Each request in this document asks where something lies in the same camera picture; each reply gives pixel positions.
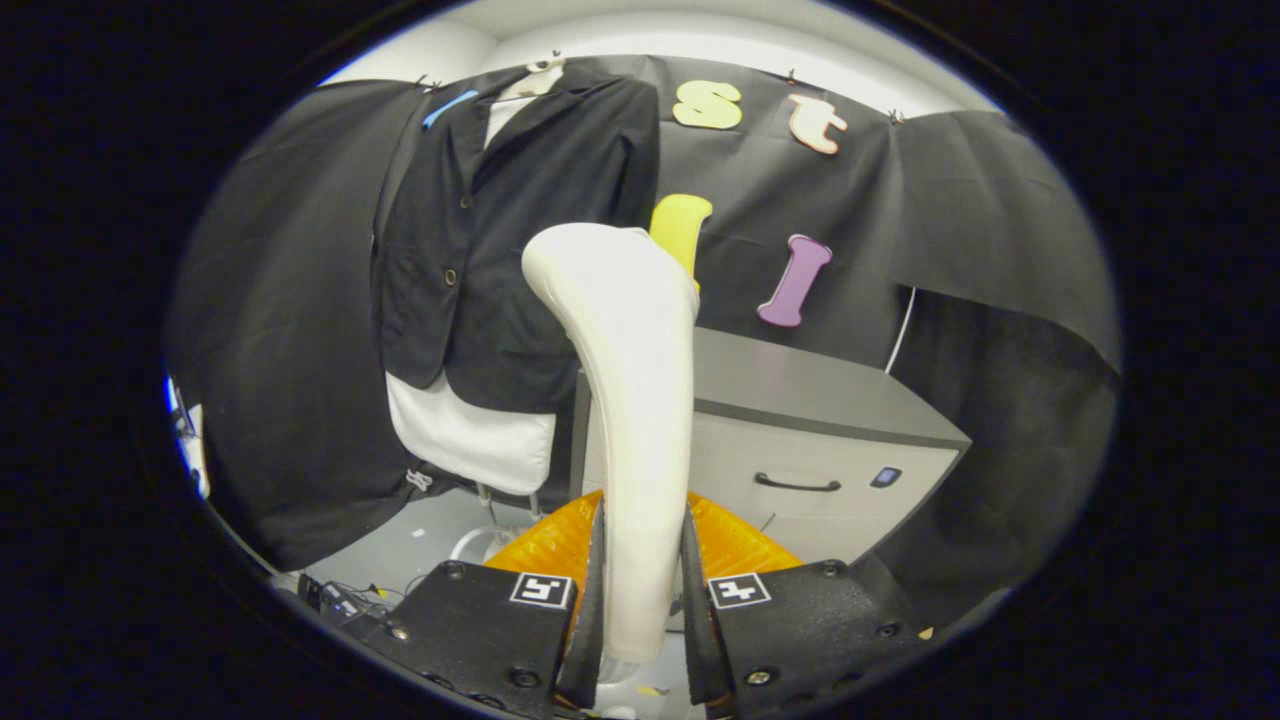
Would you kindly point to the black suit jacket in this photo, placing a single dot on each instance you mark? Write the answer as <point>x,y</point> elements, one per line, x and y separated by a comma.
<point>520,200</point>

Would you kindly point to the cream plastic clothes hanger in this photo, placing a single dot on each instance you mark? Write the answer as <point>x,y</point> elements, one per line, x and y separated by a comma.
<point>535,82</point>

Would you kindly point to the white steamer stand base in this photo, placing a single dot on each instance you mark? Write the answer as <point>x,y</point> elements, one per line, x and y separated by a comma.
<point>465,545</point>

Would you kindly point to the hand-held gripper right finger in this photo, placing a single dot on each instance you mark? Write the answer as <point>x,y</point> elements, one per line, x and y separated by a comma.
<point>700,650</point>

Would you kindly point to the grey cabinet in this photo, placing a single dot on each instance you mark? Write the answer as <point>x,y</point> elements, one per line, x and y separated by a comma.
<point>800,390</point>

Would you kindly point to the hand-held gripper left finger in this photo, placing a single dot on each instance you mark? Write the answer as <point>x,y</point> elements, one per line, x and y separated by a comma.
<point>592,640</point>

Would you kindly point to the black backdrop cloth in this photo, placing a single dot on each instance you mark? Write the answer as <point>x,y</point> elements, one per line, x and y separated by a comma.
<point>950,220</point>

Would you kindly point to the white garment steamer head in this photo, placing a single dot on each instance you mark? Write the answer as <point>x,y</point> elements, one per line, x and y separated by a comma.
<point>630,400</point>

